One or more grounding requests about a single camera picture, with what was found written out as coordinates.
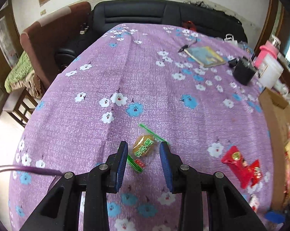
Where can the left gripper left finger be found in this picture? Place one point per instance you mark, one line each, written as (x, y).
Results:
(60, 208)

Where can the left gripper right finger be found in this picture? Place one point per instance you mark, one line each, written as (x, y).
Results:
(227, 208)

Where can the small red candy packet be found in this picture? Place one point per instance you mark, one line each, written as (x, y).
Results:
(247, 174)

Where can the yellow green cake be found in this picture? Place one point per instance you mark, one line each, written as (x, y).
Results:
(144, 149)

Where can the cardboard tray box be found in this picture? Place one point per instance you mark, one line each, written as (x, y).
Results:
(277, 115)

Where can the black cup with tool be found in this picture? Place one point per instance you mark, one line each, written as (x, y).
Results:
(244, 71)

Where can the green blanket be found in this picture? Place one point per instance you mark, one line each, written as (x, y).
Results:
(17, 78)

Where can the white plastic jar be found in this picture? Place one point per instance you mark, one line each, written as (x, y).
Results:
(269, 71)

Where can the purple floral tablecloth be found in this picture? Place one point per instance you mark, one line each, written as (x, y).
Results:
(134, 75)

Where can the yellow blue book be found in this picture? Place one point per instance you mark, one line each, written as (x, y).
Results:
(205, 56)

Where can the pink sleeved thermos bottle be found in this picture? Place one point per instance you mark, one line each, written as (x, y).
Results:
(271, 47)

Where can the brown armchair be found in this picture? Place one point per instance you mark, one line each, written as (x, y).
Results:
(41, 39)

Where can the black leather sofa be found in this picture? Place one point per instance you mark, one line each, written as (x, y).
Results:
(106, 15)

